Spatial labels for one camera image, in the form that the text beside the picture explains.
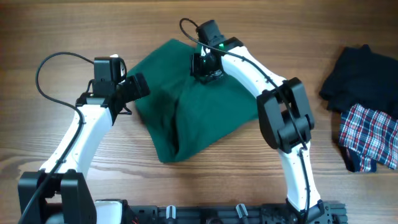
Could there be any green cloth garment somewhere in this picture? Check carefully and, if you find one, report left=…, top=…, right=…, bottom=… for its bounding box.
left=128, top=39, right=258, bottom=163

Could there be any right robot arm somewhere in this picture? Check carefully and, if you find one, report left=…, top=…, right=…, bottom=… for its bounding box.
left=190, top=20, right=324, bottom=223

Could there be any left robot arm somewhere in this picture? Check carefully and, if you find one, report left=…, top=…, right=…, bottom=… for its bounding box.
left=17, top=55, right=150, bottom=223

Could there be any black cloth garment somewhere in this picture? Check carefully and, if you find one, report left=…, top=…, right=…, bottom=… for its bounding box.
left=319, top=44, right=397, bottom=118

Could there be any navy blue cloth garment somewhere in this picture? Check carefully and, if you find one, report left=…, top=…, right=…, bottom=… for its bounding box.
left=341, top=148, right=377, bottom=172

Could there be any red plaid cloth garment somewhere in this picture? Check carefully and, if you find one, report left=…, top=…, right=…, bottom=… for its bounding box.
left=337, top=104, right=397, bottom=170

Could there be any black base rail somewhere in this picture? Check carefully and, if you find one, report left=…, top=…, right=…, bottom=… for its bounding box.
left=131, top=202, right=348, bottom=224

